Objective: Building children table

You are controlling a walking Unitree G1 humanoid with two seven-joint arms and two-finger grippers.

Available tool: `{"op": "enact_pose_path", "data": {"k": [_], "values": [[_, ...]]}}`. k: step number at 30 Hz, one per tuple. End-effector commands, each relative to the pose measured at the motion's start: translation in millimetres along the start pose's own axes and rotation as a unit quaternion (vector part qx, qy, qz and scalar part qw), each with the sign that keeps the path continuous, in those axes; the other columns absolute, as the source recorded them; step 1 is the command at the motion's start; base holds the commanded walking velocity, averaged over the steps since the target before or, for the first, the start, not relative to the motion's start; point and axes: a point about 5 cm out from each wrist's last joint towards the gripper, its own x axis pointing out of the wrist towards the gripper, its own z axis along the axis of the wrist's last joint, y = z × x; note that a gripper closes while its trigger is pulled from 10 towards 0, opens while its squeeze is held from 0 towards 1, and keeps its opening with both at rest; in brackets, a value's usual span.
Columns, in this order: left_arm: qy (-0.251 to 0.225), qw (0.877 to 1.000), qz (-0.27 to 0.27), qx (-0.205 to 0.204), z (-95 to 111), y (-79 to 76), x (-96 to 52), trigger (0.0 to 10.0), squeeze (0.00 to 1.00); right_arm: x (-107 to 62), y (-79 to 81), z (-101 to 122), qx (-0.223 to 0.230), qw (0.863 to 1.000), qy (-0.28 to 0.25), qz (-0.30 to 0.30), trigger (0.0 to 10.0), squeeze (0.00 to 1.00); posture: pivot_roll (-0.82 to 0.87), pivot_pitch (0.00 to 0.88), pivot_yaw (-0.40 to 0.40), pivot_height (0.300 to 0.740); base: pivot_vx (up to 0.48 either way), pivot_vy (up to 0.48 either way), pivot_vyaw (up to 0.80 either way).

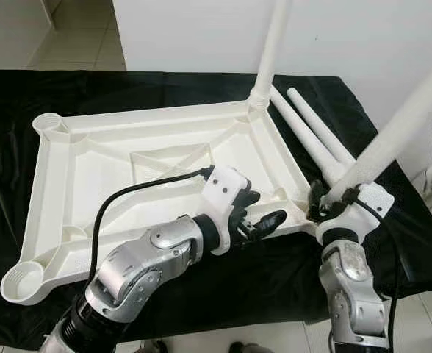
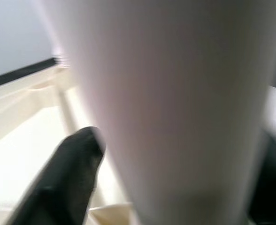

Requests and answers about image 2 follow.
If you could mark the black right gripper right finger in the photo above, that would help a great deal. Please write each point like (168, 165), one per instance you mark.
(271, 187)

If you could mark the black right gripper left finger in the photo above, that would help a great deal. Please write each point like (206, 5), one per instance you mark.
(63, 182)

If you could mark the white plastic children table top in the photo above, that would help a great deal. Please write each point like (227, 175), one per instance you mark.
(23, 129)

